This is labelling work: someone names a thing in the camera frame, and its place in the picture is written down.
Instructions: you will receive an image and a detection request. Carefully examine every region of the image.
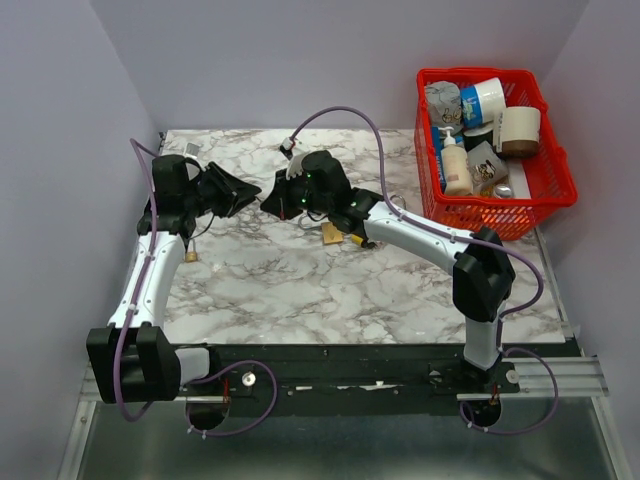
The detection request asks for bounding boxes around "blue white paper cup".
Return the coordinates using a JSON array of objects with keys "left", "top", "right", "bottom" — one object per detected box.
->
[{"left": 460, "top": 77, "right": 506, "bottom": 128}]

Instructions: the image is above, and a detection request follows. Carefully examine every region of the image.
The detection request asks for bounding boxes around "large brass padlock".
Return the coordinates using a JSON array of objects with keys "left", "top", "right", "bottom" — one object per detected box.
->
[{"left": 299, "top": 222, "right": 344, "bottom": 245}]

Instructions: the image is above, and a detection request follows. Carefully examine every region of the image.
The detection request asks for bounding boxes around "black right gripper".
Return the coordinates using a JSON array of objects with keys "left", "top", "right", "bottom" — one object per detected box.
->
[{"left": 260, "top": 167, "right": 331, "bottom": 222}]

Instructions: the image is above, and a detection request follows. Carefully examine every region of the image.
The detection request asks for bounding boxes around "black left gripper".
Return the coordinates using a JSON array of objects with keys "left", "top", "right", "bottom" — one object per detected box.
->
[{"left": 184, "top": 161, "right": 262, "bottom": 218}]

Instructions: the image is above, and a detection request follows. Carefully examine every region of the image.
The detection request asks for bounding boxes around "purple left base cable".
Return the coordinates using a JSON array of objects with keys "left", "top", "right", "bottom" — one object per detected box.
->
[{"left": 187, "top": 361, "right": 279, "bottom": 439}]

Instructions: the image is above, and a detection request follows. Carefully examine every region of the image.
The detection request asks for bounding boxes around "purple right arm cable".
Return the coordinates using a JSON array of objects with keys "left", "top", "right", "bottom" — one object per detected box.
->
[{"left": 287, "top": 105, "right": 545, "bottom": 351}]

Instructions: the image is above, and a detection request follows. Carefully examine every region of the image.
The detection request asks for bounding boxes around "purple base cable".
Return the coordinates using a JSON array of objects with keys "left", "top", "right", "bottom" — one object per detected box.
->
[
  {"left": 460, "top": 347, "right": 560, "bottom": 435},
  {"left": 187, "top": 361, "right": 279, "bottom": 439}
]

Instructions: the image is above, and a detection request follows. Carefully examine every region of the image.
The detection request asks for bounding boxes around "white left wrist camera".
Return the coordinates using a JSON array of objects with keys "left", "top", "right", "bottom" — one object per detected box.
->
[{"left": 184, "top": 143, "right": 200, "bottom": 160}]

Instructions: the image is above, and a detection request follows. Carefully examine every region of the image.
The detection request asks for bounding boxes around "printed grey cup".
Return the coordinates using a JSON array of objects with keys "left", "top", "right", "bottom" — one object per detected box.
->
[{"left": 467, "top": 141, "right": 508, "bottom": 195}]

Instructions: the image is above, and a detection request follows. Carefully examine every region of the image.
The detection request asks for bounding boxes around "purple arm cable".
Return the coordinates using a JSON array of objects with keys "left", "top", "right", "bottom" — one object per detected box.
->
[
  {"left": 113, "top": 138, "right": 161, "bottom": 422},
  {"left": 287, "top": 105, "right": 545, "bottom": 351}
]

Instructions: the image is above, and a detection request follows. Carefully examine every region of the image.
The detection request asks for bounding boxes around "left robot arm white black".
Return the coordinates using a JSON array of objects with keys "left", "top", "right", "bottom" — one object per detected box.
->
[{"left": 86, "top": 154, "right": 261, "bottom": 404}]

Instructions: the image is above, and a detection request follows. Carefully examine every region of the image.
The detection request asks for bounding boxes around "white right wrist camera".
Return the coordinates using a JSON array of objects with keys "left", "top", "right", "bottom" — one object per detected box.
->
[{"left": 279, "top": 138, "right": 308, "bottom": 180}]

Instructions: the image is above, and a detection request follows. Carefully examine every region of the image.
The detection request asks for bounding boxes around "aluminium rail frame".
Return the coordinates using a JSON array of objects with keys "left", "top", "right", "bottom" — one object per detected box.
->
[{"left": 58, "top": 357, "right": 631, "bottom": 479}]

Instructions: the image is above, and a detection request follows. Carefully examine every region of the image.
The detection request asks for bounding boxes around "yellow black padlock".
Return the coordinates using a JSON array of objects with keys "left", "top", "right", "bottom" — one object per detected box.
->
[{"left": 350, "top": 234, "right": 378, "bottom": 250}]

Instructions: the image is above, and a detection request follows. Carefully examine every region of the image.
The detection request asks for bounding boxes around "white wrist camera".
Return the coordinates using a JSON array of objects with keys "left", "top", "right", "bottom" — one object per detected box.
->
[
  {"left": 184, "top": 143, "right": 200, "bottom": 160},
  {"left": 279, "top": 138, "right": 308, "bottom": 180}
]

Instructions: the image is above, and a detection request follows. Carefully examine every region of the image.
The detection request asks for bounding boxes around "lotion pump bottle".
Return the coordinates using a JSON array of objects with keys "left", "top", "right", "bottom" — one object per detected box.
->
[{"left": 439, "top": 127, "right": 473, "bottom": 196}]

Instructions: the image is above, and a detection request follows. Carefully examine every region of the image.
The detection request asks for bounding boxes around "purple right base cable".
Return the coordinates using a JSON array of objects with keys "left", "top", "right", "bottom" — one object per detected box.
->
[{"left": 460, "top": 347, "right": 560, "bottom": 435}]

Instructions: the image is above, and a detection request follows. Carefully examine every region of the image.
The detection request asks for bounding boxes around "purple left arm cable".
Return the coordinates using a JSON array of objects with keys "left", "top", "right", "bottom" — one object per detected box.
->
[{"left": 113, "top": 138, "right": 161, "bottom": 422}]

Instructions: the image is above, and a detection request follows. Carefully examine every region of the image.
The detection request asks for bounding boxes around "red plastic basket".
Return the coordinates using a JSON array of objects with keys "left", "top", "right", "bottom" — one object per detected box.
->
[{"left": 414, "top": 67, "right": 578, "bottom": 240}]

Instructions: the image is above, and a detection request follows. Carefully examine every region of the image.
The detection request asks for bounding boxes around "round brass padlock with keys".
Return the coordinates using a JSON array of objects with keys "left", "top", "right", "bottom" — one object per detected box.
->
[{"left": 388, "top": 194, "right": 407, "bottom": 211}]

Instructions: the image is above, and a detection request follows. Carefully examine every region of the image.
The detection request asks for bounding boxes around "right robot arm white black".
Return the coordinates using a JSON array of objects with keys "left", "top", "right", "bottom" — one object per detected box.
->
[{"left": 260, "top": 150, "right": 515, "bottom": 392}]

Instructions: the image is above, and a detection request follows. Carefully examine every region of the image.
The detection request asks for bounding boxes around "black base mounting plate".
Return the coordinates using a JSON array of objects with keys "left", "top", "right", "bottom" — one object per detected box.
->
[{"left": 164, "top": 343, "right": 521, "bottom": 419}]

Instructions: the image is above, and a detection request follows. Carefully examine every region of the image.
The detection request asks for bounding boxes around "small brass long-shackle padlock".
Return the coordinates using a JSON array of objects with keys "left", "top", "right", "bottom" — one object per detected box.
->
[{"left": 184, "top": 239, "right": 199, "bottom": 263}]

